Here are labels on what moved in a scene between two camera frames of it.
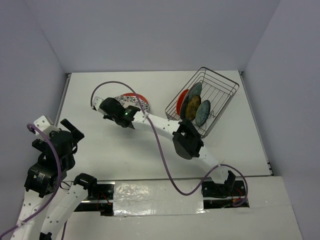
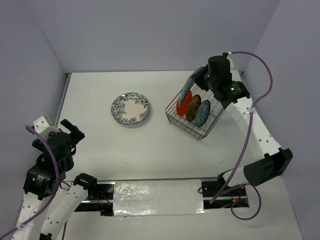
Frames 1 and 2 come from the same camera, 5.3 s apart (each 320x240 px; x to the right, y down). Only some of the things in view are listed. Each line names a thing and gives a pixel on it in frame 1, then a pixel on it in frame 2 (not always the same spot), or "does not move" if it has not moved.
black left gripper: x=77 y=135 does not move
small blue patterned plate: x=202 y=113 does not move
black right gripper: x=106 y=115 → x=198 y=77
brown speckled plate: x=193 y=107 does not move
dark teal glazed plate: x=195 y=90 → x=188 y=85
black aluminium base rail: x=100 y=196 does not move
